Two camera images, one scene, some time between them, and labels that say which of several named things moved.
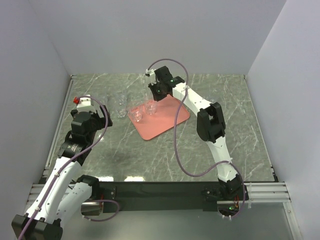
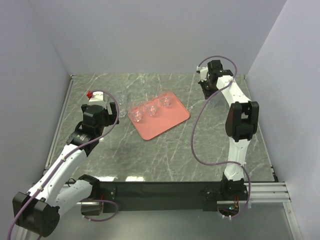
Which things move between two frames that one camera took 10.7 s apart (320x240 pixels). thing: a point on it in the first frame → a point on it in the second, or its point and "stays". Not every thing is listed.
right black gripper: [156, 97] → [207, 94]
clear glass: [151, 107] stays
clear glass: [135, 112] stays
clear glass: [104, 99] → [122, 99]
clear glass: [122, 97] → [165, 99]
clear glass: [121, 113] stays
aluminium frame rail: [258, 192] stays
